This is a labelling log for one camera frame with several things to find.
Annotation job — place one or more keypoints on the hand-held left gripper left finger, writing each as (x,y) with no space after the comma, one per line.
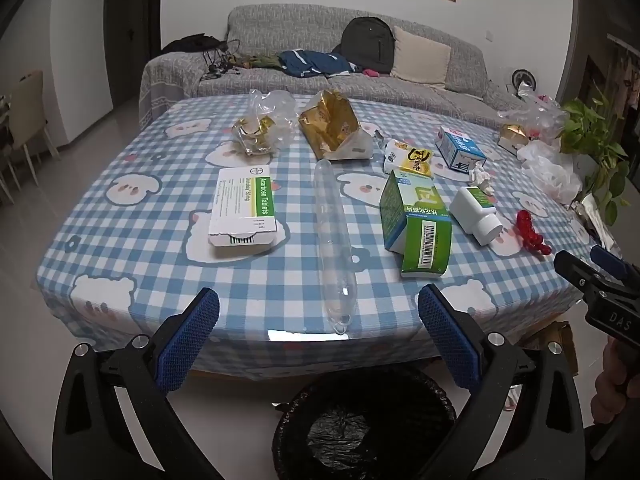
(187,345)

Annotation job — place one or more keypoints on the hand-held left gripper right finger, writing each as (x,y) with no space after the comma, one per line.
(447,340)

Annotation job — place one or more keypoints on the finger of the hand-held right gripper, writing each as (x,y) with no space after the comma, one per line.
(607,317)
(610,260)

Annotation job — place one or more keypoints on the red wrapper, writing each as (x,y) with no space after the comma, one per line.
(525,225)

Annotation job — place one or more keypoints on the white pill bottle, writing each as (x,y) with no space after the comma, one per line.
(470,210)

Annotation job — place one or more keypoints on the bin with black liner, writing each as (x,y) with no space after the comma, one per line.
(350,435)

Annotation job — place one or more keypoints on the clear plastic tube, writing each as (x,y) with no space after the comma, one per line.
(332,240)

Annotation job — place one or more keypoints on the white tissue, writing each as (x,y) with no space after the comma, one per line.
(481,176)

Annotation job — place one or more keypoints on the white and green medicine box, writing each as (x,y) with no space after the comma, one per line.
(240,200)

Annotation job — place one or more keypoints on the yellow and white snack packet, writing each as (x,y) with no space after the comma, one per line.
(412,157)

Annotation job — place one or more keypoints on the blue and white milk carton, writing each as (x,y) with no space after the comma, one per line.
(460,147)

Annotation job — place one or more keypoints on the clear bag with gold wrappers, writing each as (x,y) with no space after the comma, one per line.
(257,130)

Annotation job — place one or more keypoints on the gold tissue wrapper bag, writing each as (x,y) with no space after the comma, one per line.
(325,120)

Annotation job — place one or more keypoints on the person's right hand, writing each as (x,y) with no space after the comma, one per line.
(617,385)

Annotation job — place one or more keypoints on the silver foil packet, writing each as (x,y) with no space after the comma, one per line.
(597,217)

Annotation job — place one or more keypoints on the cardboard box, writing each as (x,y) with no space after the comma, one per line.
(557,347)

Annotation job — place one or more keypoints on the blue checked bear tablecloth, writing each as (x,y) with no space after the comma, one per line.
(150,260)

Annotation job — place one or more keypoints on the green potted plant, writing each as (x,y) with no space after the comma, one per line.
(595,130)

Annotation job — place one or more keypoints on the small gold and white box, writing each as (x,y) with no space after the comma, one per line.
(512,137)

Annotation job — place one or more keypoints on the dark wooden cabinet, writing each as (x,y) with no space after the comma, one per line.
(615,70)

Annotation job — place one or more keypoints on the small round fan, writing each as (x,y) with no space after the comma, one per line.
(522,80)

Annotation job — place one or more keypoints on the beige pillow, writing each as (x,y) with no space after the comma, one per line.
(420,57)

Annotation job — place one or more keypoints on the pink cloth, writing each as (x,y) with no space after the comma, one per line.
(370,73)

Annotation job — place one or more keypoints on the beige chair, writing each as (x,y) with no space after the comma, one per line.
(27,115)

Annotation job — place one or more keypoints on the olive green cloth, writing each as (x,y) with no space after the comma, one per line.
(260,61)

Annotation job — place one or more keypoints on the black cloth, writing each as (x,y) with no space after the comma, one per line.
(190,44)

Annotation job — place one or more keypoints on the blue jacket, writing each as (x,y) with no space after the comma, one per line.
(315,62)

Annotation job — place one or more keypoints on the dark grey backpack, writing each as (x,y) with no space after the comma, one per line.
(367,42)

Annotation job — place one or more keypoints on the dark door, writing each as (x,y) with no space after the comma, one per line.
(130,20)

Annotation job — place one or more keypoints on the grey sofa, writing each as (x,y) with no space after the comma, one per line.
(300,25)

